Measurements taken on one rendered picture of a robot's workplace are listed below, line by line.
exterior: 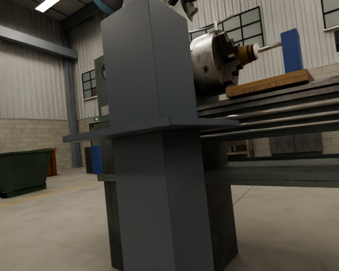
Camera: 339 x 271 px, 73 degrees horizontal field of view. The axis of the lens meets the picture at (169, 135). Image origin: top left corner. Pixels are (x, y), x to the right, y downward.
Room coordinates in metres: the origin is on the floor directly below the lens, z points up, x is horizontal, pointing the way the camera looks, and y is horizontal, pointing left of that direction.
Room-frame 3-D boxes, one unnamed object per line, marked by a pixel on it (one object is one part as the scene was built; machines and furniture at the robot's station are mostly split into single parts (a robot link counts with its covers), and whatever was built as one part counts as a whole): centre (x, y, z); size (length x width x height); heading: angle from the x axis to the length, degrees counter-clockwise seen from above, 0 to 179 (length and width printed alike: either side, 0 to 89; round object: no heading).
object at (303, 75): (1.02, -0.49, 0.88); 0.36 x 0.30 x 0.04; 142
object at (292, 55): (0.96, -0.56, 1.00); 0.08 x 0.06 x 0.23; 142
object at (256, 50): (1.02, -0.49, 1.08); 0.13 x 0.07 x 0.07; 52
